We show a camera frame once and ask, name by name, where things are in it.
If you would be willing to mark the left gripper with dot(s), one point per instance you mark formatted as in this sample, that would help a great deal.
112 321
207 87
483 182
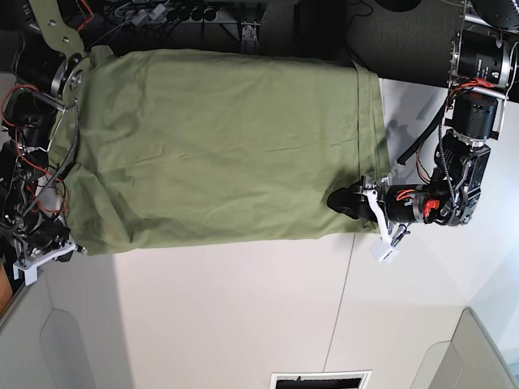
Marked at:
402 205

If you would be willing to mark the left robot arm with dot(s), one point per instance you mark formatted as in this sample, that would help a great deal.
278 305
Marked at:
483 69

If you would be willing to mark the green t-shirt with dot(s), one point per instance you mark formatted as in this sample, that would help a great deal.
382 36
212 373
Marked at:
181 147

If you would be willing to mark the white framed floor vent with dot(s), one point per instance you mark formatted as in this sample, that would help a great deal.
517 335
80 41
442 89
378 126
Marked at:
324 380

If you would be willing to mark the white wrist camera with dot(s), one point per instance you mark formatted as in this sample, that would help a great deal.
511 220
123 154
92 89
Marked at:
384 252
26 273

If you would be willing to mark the white power strip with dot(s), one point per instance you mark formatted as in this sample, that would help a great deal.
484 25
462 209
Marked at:
140 15

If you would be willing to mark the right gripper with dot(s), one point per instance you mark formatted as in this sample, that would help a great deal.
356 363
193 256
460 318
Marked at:
51 237

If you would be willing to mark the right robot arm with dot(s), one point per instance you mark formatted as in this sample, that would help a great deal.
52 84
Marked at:
40 115

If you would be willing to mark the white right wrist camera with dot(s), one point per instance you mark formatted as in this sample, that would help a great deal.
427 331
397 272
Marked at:
26 273

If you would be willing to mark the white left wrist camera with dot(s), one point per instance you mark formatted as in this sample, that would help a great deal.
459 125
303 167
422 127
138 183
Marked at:
384 252

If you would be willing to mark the metal table leg bracket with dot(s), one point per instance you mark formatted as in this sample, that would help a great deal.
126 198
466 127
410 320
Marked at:
249 38

